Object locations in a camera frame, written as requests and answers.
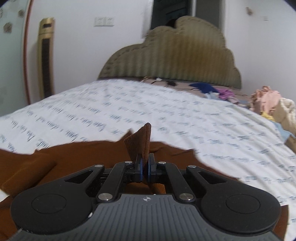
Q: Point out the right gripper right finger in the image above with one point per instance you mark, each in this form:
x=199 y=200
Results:
x=151 y=169

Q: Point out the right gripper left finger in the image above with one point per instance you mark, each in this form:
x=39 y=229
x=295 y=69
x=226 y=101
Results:
x=138 y=169

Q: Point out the brown knit garment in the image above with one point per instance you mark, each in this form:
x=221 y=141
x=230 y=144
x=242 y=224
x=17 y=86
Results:
x=87 y=191

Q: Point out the white script-print bed sheet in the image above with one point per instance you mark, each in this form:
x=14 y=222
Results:
x=224 y=136

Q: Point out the navy blue garment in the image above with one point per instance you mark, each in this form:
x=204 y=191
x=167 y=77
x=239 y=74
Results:
x=204 y=87

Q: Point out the purple garment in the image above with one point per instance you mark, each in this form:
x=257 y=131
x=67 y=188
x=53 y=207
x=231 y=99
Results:
x=225 y=94

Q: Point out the olive scalloped headboard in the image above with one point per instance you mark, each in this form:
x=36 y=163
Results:
x=194 y=50

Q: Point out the pink garment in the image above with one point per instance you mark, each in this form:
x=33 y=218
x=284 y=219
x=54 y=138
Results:
x=264 y=100

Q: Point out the light blue garment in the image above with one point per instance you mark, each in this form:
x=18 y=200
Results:
x=286 y=137

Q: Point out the cream fluffy garment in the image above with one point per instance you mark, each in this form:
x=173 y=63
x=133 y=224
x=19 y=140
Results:
x=284 y=114

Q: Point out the dark window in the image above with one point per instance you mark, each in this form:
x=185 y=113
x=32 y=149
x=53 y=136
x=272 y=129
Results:
x=165 y=12

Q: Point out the wardrobe with red trim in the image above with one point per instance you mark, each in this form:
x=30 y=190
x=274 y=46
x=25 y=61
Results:
x=14 y=85

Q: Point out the white wall switch panel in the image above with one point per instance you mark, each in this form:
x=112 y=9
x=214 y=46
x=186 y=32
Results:
x=104 y=21

